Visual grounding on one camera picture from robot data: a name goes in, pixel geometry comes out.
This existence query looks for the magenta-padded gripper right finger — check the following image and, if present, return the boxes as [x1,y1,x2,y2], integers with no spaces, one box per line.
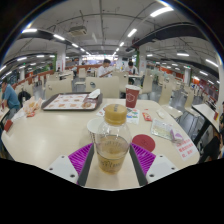
[129,142,179,187]

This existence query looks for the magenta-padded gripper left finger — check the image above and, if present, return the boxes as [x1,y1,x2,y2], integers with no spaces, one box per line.
[47,142,95,187]

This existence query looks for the clear tea bottle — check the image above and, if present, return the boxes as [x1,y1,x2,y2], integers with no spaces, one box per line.
[94,103,133,175]

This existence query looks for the flat round red coaster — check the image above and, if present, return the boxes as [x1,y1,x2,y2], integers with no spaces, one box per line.
[131,133,156,153]

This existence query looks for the white notice sticker, red text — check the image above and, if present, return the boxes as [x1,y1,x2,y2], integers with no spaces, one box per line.
[173,138,199,162]

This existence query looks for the small purple wrapper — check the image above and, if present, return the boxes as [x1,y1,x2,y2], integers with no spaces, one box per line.
[170,129,184,144]

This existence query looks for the small red sauce packet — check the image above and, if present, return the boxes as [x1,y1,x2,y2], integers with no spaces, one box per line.
[142,111,153,122]

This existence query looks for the small white packet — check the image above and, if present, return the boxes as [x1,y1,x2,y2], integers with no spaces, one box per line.
[156,109,166,120]

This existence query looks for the colourful printed leaflet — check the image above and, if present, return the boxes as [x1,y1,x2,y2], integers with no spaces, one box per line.
[96,106,141,125]

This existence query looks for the dark food tray, paper liner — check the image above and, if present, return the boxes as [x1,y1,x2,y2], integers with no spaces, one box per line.
[41,92,104,112]

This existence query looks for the clear plastic food bag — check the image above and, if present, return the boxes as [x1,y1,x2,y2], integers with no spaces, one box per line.
[22,96,44,118]

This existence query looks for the small red box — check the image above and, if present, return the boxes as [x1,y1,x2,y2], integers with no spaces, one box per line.
[3,119,14,133]

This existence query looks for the beige neighbouring table, black leg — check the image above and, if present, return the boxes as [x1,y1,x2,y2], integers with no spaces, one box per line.
[191,103,219,146]

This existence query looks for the person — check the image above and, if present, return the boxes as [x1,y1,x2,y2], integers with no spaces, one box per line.
[124,60,139,84]
[211,101,224,159]
[0,78,21,111]
[97,58,114,78]

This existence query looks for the red paper cup with lid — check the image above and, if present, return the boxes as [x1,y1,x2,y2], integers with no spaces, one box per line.
[125,84,142,109]

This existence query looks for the crumpled white napkin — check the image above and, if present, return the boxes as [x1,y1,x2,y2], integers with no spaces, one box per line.
[87,88,102,100]

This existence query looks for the black backpack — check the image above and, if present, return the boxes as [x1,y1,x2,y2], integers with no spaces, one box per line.
[18,89,32,104]

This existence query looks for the beige canteen chairs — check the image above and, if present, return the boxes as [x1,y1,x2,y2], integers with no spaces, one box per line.
[13,66,208,118]

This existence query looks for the ceiling air conditioner unit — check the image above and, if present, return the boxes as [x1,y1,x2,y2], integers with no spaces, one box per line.
[68,25,88,37]

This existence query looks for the ceiling lights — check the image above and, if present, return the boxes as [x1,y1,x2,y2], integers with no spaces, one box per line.
[0,5,221,81]

